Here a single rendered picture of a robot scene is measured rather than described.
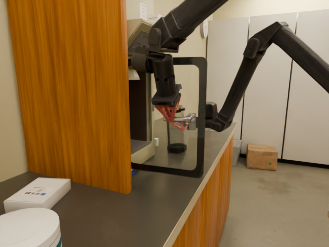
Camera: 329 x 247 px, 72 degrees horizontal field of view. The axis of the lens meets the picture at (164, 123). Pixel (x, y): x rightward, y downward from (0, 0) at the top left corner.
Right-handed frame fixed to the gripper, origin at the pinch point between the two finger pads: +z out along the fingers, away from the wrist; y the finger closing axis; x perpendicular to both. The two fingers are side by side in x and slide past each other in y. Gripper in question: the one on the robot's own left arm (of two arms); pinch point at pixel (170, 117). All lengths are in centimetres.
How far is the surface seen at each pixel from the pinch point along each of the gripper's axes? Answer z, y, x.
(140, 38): -19.3, -19.1, -14.1
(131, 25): -24.5, -15.2, -14.6
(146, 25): -23.7, -18.2, -10.8
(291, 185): 208, -160, 86
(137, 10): -25.5, -35.1, -20.9
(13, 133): 8, 7, -66
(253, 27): 58, -318, 27
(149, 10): -24, -46, -20
